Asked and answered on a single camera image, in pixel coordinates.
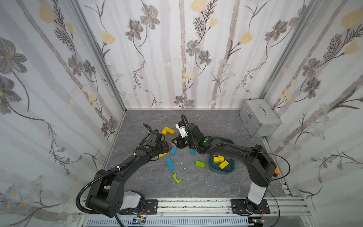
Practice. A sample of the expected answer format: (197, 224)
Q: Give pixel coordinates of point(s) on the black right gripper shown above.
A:
(180, 142)

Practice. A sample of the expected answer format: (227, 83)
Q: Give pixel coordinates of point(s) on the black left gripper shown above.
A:
(164, 146)

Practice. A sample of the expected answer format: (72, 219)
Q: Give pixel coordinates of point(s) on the yellow chunky block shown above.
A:
(164, 132)

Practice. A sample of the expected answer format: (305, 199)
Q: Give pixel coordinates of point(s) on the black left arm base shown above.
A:
(135, 203)

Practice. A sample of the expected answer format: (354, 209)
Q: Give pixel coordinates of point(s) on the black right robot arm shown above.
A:
(260, 165)

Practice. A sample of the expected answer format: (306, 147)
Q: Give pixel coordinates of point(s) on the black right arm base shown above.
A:
(246, 208)

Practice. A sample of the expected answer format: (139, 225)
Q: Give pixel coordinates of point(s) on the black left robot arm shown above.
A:
(105, 193)

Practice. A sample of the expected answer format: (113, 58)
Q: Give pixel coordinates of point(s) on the teal upright block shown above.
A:
(173, 150)

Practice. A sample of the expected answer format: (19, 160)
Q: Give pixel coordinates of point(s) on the small teal block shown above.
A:
(193, 152)

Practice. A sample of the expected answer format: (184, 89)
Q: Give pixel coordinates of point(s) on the large teal flat block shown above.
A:
(170, 164)

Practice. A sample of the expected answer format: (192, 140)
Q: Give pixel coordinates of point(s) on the green rectangular block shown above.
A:
(200, 164)

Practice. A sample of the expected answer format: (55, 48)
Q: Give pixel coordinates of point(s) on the green arch block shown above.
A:
(176, 179)

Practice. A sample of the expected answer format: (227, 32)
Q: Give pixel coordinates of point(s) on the small yellow block front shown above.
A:
(221, 159)

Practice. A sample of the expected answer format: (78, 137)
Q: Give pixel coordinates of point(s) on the teal plastic bin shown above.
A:
(214, 167)

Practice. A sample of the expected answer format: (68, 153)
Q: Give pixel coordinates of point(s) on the silver aluminium first aid case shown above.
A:
(259, 118)

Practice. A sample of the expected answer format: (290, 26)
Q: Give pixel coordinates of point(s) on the brown bottle orange cap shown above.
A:
(276, 173)

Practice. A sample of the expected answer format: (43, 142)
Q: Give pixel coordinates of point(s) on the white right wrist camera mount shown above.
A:
(181, 128)

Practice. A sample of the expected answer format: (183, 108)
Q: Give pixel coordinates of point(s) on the white cable tray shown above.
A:
(187, 222)

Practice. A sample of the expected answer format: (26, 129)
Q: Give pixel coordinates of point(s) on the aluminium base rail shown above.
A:
(285, 212)

